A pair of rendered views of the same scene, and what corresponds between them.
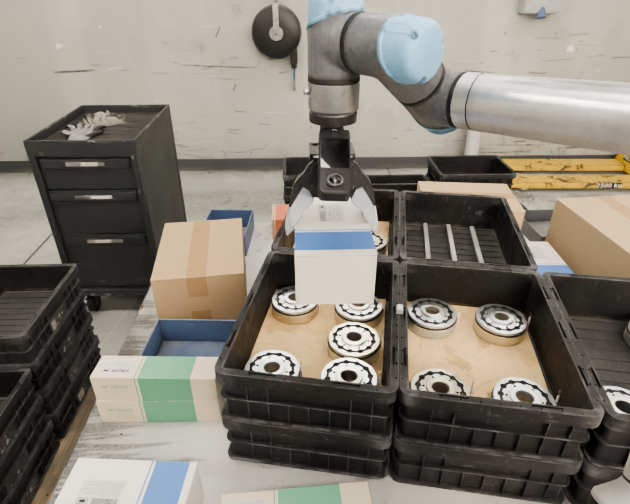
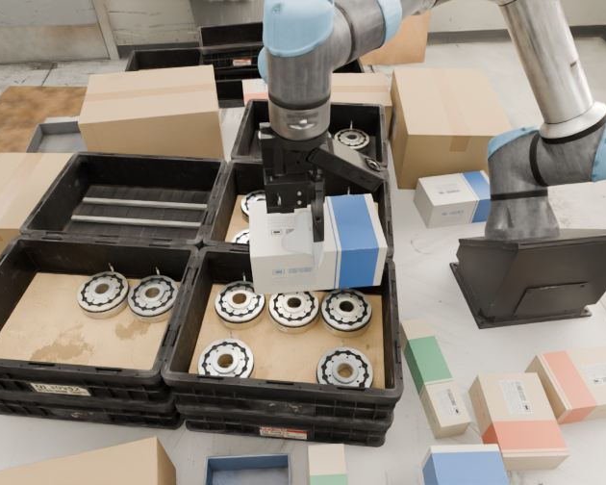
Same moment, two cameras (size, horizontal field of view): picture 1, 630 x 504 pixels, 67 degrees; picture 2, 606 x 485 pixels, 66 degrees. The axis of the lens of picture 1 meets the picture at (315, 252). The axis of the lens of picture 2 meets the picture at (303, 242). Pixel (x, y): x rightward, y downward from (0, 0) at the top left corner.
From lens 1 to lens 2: 90 cm
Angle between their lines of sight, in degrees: 71
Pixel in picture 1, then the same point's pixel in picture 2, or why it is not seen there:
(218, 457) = (381, 459)
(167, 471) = (446, 472)
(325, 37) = (336, 46)
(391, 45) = (393, 17)
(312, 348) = (293, 347)
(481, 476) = not seen: hidden behind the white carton
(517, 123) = not seen: hidden behind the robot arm
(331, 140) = (330, 146)
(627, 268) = (196, 123)
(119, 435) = not seen: outside the picture
